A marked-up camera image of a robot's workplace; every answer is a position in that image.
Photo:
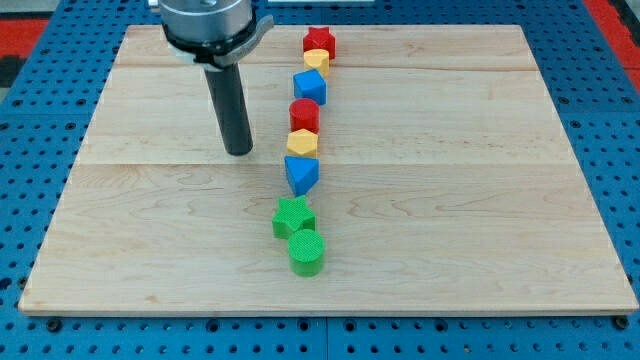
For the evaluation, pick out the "yellow heart block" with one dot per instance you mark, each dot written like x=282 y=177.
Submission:
x=317 y=59

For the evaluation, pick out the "blue cube block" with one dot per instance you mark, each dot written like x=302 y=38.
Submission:
x=310 y=84

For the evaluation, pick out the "light wooden board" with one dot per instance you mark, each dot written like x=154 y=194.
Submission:
x=448 y=187

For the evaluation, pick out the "red cylinder block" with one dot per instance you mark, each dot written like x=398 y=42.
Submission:
x=304 y=113

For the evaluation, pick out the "blue triangle block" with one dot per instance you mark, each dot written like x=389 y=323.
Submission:
x=302 y=173

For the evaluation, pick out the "red star block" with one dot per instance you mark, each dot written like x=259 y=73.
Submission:
x=320 y=38

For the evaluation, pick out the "yellow hexagon block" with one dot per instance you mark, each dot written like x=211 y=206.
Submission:
x=302 y=143

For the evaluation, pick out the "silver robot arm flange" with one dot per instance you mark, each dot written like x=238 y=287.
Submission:
x=214 y=34

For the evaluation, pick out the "green star block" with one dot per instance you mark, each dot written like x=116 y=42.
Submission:
x=292 y=215

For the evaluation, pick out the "green cylinder block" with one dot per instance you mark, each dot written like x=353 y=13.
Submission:
x=306 y=252

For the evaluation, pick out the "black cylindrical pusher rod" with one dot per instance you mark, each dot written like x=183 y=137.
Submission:
x=228 y=100

